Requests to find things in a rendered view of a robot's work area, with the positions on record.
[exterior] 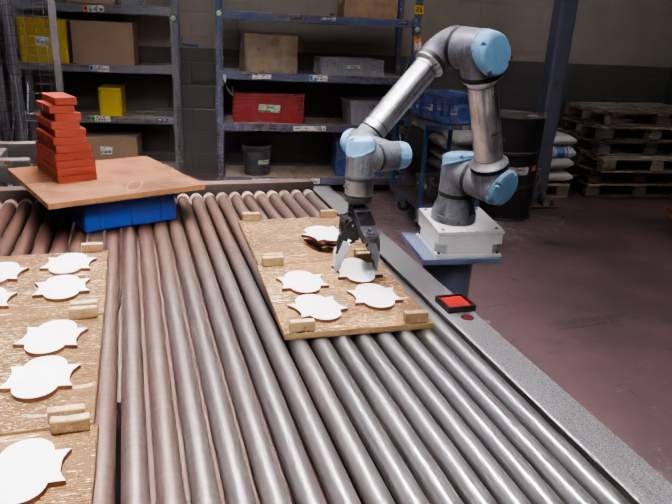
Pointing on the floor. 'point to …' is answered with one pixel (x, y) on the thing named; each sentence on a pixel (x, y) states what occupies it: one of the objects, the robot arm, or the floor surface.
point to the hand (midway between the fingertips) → (356, 269)
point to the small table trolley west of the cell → (405, 194)
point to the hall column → (553, 91)
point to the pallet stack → (619, 147)
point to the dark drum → (519, 162)
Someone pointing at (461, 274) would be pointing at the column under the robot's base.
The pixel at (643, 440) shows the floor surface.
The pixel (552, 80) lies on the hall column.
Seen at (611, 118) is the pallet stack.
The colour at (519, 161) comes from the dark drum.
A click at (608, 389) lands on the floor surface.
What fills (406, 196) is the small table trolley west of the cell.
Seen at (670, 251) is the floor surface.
